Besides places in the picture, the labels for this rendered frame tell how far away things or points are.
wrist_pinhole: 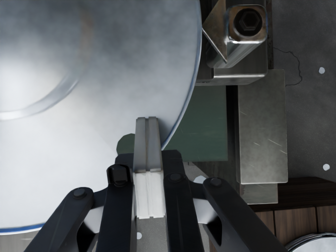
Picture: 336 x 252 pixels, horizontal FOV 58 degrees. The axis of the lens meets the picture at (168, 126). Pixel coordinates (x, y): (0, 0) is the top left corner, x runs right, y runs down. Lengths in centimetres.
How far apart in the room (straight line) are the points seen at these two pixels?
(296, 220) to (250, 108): 42
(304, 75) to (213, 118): 80
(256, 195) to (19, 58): 31
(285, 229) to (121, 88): 59
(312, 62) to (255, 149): 80
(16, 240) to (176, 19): 20
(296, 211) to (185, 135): 44
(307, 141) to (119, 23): 96
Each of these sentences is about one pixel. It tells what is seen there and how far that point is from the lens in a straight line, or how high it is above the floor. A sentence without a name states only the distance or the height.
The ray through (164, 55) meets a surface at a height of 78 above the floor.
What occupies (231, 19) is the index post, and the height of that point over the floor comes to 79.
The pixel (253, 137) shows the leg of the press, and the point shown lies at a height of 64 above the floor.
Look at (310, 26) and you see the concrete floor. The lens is 119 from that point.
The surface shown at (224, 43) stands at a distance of 23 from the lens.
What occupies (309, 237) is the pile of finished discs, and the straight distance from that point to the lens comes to 75.
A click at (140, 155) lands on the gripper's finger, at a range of 16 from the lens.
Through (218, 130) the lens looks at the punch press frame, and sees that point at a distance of 37.
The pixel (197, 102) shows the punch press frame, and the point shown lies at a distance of 37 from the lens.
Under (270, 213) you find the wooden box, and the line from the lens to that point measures 73.
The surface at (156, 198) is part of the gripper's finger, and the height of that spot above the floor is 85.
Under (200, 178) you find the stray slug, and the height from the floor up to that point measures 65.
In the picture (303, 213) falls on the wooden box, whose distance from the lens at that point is 75.
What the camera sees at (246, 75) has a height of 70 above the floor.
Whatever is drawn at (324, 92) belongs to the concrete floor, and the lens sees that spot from 117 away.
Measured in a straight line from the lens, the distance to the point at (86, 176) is 23.
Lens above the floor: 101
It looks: 87 degrees down
